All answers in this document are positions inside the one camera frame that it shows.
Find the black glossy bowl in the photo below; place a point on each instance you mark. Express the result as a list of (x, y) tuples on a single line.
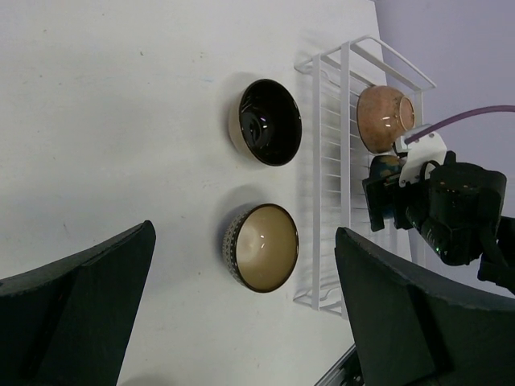
[(265, 124)]

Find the tan blue-outside bowl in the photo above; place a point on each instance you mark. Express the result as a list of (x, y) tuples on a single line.
[(383, 166)]

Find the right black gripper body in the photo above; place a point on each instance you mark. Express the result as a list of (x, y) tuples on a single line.
[(410, 203)]

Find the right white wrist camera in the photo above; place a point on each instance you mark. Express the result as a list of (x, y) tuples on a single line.
[(431, 147)]

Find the aluminium frame rail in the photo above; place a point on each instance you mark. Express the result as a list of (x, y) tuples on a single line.
[(345, 372)]

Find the small tan patterned bowl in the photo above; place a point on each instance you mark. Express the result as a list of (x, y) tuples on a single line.
[(260, 247)]

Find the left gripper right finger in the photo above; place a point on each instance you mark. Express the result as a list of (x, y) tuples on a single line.
[(412, 326)]

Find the white wire dish rack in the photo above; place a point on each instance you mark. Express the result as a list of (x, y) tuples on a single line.
[(340, 160)]

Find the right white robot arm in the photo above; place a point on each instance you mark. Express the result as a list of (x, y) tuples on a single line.
[(454, 206)]

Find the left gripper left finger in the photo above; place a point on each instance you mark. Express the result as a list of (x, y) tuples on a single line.
[(69, 322)]

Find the large tan pink-outside bowl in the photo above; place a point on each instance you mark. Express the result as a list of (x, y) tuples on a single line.
[(383, 114)]

